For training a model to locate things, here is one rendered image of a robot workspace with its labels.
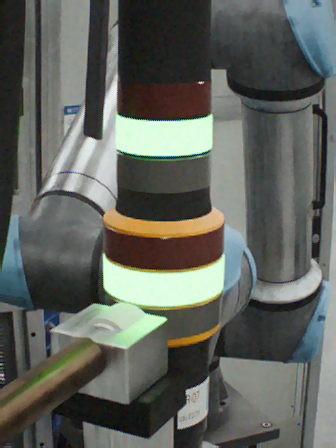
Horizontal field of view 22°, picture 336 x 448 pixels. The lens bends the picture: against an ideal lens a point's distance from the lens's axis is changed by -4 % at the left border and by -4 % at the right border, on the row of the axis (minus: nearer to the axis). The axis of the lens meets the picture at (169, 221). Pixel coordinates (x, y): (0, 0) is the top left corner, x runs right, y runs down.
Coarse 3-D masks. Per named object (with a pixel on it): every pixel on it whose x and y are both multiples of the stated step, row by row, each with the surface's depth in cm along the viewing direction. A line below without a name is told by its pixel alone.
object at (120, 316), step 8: (120, 304) 31; (128, 304) 31; (104, 312) 30; (112, 312) 30; (120, 312) 30; (128, 312) 30; (136, 312) 30; (96, 320) 29; (104, 320) 29; (112, 320) 29; (120, 320) 29; (128, 320) 30; (136, 320) 30; (104, 328) 29; (112, 328) 29; (120, 328) 29
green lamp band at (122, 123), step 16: (128, 128) 30; (144, 128) 30; (160, 128) 30; (176, 128) 30; (192, 128) 30; (208, 128) 31; (128, 144) 30; (144, 144) 30; (160, 144) 30; (176, 144) 30; (192, 144) 30; (208, 144) 31
